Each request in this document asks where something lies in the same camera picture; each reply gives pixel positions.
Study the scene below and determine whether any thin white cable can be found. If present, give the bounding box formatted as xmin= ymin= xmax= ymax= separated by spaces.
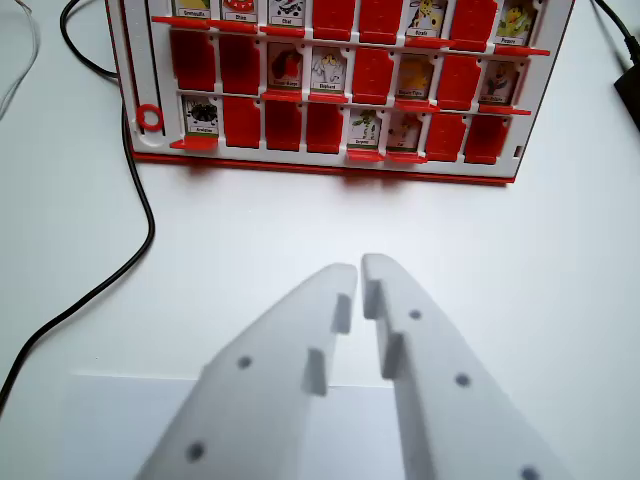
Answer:
xmin=0 ymin=0 xmax=42 ymax=119

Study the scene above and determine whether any black cable with plug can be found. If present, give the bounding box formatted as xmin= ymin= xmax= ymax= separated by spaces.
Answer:
xmin=588 ymin=0 xmax=640 ymax=71

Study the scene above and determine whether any long black cable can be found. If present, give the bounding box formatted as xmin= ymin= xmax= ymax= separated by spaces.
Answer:
xmin=0 ymin=0 xmax=156 ymax=414

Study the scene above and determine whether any red plastic flap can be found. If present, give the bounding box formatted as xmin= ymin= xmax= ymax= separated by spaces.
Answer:
xmin=403 ymin=35 xmax=455 ymax=50

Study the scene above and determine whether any black box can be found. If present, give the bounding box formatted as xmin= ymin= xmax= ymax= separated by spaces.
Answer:
xmin=613 ymin=63 xmax=640 ymax=121

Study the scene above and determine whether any red and white game board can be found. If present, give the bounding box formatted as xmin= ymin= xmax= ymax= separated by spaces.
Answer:
xmin=103 ymin=0 xmax=576 ymax=187

